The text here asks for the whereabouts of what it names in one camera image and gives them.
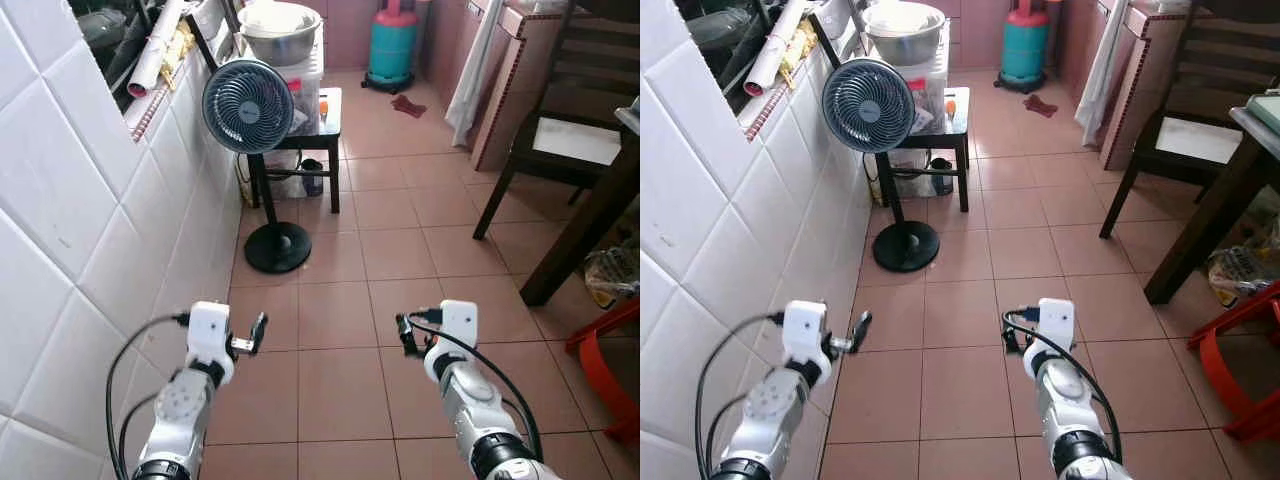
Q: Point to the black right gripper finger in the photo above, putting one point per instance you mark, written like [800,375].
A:
[406,335]
[1011,333]

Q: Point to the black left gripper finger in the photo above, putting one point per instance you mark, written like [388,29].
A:
[259,332]
[862,330]

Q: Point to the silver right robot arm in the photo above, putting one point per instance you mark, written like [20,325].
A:
[1065,410]
[475,402]

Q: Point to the red plastic stool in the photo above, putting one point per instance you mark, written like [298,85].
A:
[590,350]
[1210,350]

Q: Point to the clear bag of goods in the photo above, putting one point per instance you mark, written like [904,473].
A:
[1240,270]
[615,275]

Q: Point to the black square stool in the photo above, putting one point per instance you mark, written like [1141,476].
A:
[955,135]
[325,130]

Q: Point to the grey black standing fan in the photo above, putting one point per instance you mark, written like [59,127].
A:
[247,105]
[868,105]

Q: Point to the red floor rag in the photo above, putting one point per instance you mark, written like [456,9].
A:
[1040,105]
[408,106]

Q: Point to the white chair seat cushion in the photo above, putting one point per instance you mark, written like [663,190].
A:
[578,142]
[1198,140]

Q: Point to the white plastic storage box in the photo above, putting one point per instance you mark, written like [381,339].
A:
[305,85]
[930,90]

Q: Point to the white hanging cloth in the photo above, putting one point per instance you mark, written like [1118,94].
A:
[1100,70]
[470,80]

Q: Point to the teal gas cylinder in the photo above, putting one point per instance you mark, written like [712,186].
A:
[1025,50]
[392,50]

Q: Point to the yellowish plastic bag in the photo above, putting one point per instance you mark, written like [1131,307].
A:
[180,50]
[800,48]

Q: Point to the large steel basin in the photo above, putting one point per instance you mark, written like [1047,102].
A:
[905,40]
[280,40]

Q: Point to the rolled white paper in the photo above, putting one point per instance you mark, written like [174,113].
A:
[155,55]
[775,50]

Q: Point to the dark wooden chair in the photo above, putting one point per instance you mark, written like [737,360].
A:
[590,70]
[1215,60]

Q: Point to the pale green cutting board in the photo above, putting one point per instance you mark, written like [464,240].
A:
[1265,112]

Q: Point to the black plastic bag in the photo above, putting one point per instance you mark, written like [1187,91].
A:
[720,30]
[105,35]

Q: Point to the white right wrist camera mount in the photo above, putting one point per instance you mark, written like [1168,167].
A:
[460,325]
[1057,322]

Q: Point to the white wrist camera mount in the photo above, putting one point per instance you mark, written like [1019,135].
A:
[208,335]
[805,335]
[1057,322]
[460,325]

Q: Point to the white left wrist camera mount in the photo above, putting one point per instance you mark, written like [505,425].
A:
[208,335]
[805,335]

